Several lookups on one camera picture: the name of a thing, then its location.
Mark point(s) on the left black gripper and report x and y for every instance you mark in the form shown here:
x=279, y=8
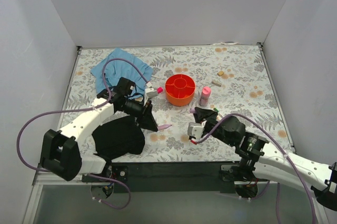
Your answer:
x=144, y=111

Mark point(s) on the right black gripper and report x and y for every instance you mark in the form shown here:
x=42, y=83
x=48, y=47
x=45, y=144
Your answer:
x=210, y=119

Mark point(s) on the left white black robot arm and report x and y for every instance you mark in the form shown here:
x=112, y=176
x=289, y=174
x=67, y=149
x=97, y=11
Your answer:
x=71, y=150

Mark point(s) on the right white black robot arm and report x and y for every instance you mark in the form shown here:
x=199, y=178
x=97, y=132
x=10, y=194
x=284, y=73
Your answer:
x=264, y=158

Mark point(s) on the pink glue bottle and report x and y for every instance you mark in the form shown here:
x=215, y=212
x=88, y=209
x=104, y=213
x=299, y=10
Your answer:
x=205, y=94

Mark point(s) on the orange round organizer container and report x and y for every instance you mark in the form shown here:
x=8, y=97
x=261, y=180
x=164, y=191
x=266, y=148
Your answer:
x=180, y=90

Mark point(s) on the small brown eraser piece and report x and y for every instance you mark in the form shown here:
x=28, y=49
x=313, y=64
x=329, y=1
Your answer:
x=216, y=83

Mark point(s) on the pink black highlighter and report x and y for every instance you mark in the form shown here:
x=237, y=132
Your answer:
x=160, y=90

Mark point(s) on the black cloth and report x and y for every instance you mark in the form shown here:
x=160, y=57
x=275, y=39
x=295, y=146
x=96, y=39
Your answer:
x=118, y=137

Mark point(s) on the tan eraser block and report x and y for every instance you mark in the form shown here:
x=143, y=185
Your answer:
x=220, y=73

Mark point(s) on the floral table mat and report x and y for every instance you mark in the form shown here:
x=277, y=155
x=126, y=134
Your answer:
x=246, y=89

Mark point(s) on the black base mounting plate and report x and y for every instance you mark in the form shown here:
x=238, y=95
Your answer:
x=222, y=176

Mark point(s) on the blue cloth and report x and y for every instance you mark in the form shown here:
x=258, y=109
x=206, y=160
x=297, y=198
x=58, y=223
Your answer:
x=118, y=68

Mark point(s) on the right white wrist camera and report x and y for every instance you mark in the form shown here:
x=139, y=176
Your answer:
x=195, y=131

